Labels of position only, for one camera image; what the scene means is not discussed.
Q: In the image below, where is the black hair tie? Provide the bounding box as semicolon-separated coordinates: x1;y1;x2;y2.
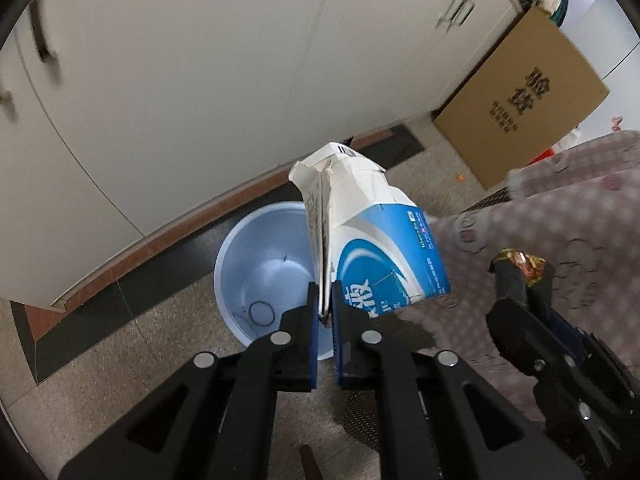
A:
248;301;276;326

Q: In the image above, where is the white and blue milk carton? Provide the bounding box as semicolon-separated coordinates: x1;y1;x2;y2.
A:
288;142;452;328

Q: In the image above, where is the pink checked fuzzy mat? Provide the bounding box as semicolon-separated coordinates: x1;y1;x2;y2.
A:
395;130;640;426

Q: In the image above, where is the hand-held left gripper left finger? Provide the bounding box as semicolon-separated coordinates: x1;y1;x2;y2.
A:
59;282;321;480

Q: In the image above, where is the white cabinet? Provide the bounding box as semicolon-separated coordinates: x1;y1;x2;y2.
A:
0;0;523;312

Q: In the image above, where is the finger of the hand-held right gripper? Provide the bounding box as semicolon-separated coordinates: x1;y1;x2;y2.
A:
487;259;581;386
524;260;593;356

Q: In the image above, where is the brown cardboard box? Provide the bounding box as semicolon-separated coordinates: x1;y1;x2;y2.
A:
432;6;611;191

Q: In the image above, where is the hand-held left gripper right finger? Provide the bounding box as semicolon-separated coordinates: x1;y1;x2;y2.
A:
331;282;586;480

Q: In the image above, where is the light blue plastic bin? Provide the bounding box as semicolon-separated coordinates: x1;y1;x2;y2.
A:
213;201;335;361

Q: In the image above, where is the colourful foil snack wrapper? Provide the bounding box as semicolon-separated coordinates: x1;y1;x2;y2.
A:
490;247;547;287

